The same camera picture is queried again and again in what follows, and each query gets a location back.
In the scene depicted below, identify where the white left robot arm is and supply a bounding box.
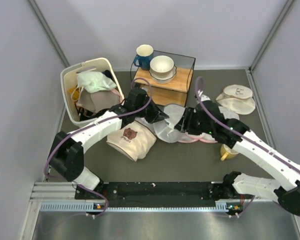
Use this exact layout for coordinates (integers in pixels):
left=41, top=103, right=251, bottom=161
left=46, top=88, right=169, bottom=199

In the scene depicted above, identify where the white scalloped plate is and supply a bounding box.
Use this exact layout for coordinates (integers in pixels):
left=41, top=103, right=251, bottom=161
left=149, top=66, right=177, bottom=84

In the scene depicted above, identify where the bear print cream bag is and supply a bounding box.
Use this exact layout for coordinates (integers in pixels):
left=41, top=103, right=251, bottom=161
left=106, top=121, right=157, bottom=162

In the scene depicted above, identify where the black wire wooden shelf rack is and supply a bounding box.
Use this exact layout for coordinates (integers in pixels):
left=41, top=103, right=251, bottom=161
left=130, top=50, right=196, bottom=107

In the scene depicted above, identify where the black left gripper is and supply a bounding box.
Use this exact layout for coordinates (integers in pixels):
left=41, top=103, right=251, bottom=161
left=134, top=96, right=169, bottom=124

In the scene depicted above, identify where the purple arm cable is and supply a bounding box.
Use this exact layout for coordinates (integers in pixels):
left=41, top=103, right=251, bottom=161
left=194, top=76, right=300, bottom=218
left=44, top=78, right=153, bottom=218

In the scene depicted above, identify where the cream plastic laundry basket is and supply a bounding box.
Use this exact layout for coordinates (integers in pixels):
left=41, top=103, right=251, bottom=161
left=60, top=57, right=125, bottom=128

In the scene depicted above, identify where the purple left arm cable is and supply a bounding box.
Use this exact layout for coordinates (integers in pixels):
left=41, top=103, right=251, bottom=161
left=44, top=78, right=153, bottom=218

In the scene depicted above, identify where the grey slotted cable duct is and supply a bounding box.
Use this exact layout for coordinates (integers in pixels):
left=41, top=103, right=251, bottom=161
left=40, top=202, right=242, bottom=213

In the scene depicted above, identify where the pink trimmed mesh laundry bag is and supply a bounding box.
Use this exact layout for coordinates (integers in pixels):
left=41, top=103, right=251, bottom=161
left=178, top=106, right=240, bottom=144

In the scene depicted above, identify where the pile of clothes in basket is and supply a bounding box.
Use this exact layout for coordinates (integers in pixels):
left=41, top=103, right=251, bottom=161
left=68, top=70, right=123, bottom=121

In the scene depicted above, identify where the yellow ceramic mug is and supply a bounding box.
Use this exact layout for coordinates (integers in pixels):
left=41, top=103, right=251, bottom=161
left=220, top=144, right=239, bottom=161

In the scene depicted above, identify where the blue zipper white mesh bag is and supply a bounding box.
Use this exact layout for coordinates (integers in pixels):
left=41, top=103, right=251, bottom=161
left=153, top=104, right=185, bottom=143

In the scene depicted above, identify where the beige trimmed cream mesh bag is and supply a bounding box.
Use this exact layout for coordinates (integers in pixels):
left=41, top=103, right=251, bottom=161
left=215, top=84, right=256, bottom=115

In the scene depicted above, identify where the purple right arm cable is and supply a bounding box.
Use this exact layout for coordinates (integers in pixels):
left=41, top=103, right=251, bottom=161
left=194, top=76, right=300, bottom=218

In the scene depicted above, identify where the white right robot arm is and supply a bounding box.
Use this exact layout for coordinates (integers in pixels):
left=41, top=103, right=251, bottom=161
left=174, top=99, right=300, bottom=216

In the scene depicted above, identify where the cream ceramic bowl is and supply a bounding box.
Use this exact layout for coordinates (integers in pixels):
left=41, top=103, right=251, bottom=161
left=150, top=55, right=175, bottom=74

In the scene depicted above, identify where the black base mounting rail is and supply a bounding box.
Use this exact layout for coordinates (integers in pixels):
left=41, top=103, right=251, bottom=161
left=74, top=181, right=254, bottom=208

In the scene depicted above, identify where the blue ceramic mug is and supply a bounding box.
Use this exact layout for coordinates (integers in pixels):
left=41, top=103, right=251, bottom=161
left=133, top=44, right=154, bottom=71

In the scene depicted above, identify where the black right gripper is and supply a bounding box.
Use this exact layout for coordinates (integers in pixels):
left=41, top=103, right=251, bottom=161
left=174, top=107, right=214, bottom=136

